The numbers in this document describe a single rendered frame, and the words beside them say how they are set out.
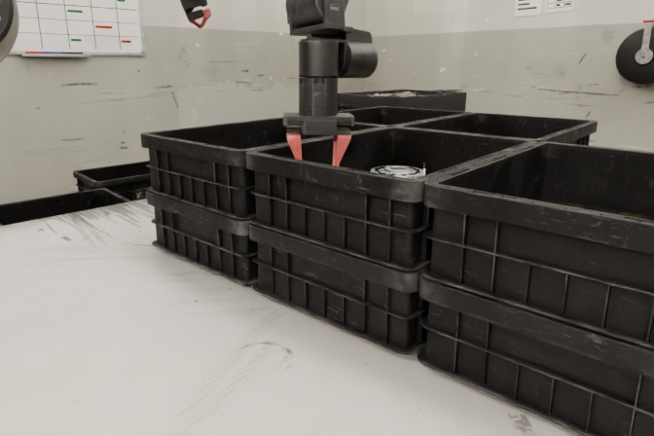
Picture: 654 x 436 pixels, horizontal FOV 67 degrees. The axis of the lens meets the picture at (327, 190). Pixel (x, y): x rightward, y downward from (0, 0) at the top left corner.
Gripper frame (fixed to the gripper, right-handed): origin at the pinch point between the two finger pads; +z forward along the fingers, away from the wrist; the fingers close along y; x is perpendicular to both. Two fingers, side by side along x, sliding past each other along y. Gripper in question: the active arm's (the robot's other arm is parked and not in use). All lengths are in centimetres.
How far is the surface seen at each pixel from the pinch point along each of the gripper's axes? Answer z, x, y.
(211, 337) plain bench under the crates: 19.4, 13.3, 14.8
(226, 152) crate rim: -3.2, -1.3, 13.9
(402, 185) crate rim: -3.3, 20.7, -8.4
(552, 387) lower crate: 14.3, 32.8, -21.7
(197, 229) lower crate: 11.9, -9.9, 20.6
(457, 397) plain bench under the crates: 19.1, 27.6, -14.3
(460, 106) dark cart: 5, -197, -89
